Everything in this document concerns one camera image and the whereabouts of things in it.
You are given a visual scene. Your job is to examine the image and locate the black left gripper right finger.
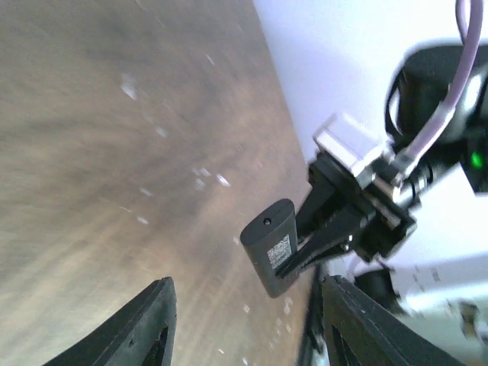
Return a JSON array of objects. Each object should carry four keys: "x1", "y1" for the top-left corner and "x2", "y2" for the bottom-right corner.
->
[{"x1": 322, "y1": 276, "x2": 461, "y2": 366}]

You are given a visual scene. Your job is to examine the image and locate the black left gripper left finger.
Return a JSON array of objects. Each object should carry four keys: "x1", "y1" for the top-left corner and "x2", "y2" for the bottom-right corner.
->
[{"x1": 45, "y1": 277, "x2": 177, "y2": 366}]

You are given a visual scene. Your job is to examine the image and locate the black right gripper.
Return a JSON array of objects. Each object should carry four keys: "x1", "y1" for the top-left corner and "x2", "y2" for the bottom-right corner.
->
[{"x1": 277, "y1": 156, "x2": 416, "y2": 279}]

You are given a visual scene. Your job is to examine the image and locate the black remote control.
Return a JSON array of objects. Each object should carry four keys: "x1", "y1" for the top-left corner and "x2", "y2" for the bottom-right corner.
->
[{"x1": 240, "y1": 198, "x2": 297, "y2": 298}]

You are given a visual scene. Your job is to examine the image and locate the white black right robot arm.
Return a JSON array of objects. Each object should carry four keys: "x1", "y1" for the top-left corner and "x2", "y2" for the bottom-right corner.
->
[{"x1": 240, "y1": 36, "x2": 487, "y2": 365}]

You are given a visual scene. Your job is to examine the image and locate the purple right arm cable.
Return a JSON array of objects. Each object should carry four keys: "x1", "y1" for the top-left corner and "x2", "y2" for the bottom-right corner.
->
[{"x1": 388, "y1": 0, "x2": 485, "y2": 172}]

